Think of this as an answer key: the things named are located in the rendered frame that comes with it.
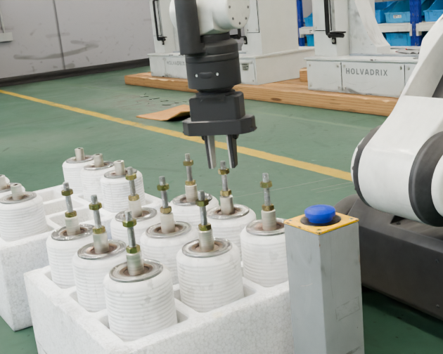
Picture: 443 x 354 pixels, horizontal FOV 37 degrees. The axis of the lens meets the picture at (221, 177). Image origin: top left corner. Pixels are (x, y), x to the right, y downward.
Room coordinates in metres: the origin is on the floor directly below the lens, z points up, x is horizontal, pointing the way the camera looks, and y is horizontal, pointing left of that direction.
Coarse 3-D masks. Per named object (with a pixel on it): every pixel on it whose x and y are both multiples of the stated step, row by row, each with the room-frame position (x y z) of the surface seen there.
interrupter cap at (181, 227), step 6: (174, 222) 1.05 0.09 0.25; (180, 222) 1.05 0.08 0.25; (186, 222) 1.04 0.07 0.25; (150, 228) 1.03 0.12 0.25; (156, 228) 1.03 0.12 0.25; (180, 228) 1.02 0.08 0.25; (186, 228) 1.01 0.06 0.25; (150, 234) 1.00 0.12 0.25; (156, 234) 1.00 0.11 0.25; (162, 234) 0.99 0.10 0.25; (168, 234) 0.99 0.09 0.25; (174, 234) 0.99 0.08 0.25; (180, 234) 0.99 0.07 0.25
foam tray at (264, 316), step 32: (32, 288) 1.04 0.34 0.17; (256, 288) 0.92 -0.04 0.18; (288, 288) 0.91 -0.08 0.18; (32, 320) 1.07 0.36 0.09; (64, 320) 0.91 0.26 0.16; (96, 320) 0.86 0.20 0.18; (192, 320) 0.83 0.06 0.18; (224, 320) 0.84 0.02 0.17; (256, 320) 0.87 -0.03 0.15; (288, 320) 0.90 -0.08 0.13; (64, 352) 0.94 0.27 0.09; (96, 352) 0.81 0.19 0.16; (128, 352) 0.76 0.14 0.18; (160, 352) 0.78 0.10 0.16; (192, 352) 0.81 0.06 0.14; (224, 352) 0.84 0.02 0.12; (256, 352) 0.86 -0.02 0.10; (288, 352) 0.90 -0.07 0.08
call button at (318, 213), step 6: (318, 204) 0.83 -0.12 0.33; (324, 204) 0.83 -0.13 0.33; (306, 210) 0.81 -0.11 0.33; (312, 210) 0.81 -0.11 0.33; (318, 210) 0.81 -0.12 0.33; (324, 210) 0.80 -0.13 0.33; (330, 210) 0.80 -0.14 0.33; (306, 216) 0.81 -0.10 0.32; (312, 216) 0.80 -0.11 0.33; (318, 216) 0.80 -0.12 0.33; (324, 216) 0.79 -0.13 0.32; (330, 216) 0.80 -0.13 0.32; (312, 222) 0.80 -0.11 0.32; (318, 222) 0.80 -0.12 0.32; (324, 222) 0.80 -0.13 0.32
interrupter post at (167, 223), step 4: (172, 212) 1.02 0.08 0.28; (160, 216) 1.01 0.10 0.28; (164, 216) 1.01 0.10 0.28; (168, 216) 1.01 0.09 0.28; (172, 216) 1.01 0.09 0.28; (160, 220) 1.02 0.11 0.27; (164, 220) 1.01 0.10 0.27; (168, 220) 1.01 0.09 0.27; (172, 220) 1.01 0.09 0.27; (164, 224) 1.01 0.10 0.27; (168, 224) 1.01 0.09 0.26; (172, 224) 1.01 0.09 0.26; (164, 228) 1.01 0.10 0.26; (168, 228) 1.01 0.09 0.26; (172, 228) 1.01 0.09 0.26
